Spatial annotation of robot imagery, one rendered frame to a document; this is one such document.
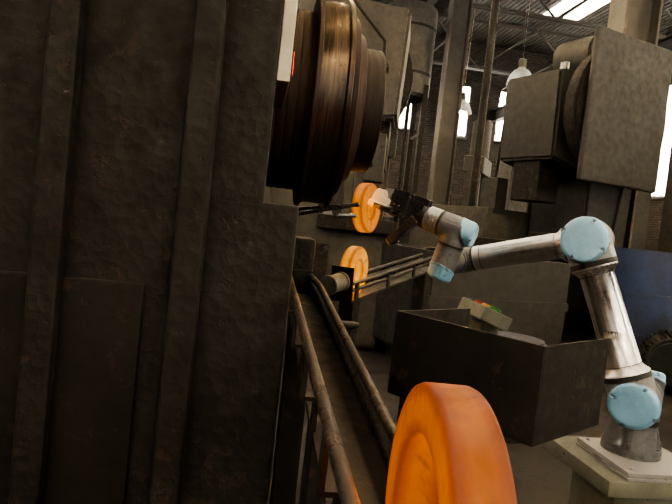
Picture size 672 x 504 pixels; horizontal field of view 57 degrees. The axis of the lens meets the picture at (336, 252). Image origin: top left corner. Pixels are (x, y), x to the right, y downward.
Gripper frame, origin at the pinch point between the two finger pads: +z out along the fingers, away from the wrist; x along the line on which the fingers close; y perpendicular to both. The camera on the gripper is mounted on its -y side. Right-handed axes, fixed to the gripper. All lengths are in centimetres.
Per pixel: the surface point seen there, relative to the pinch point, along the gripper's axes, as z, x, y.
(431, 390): -71, 139, 2
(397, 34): 110, -200, 93
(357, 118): -18, 59, 20
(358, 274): -4.4, -2.9, -22.7
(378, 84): -18, 54, 28
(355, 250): -3.6, 3.9, -14.9
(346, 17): -9, 61, 38
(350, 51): -15, 65, 31
